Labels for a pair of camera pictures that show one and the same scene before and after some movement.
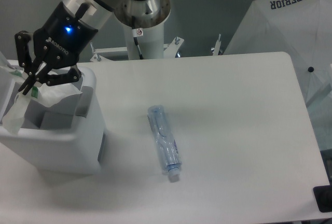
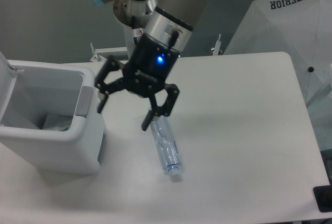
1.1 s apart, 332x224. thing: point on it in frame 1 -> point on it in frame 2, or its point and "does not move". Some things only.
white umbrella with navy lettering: x=297 y=21 does not move
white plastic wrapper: x=47 y=95 -> x=57 y=122
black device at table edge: x=323 y=196 does not move
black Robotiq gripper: x=57 y=43 -> x=152 y=61
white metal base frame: x=170 y=50 does not move
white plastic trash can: x=68 y=138 does not move
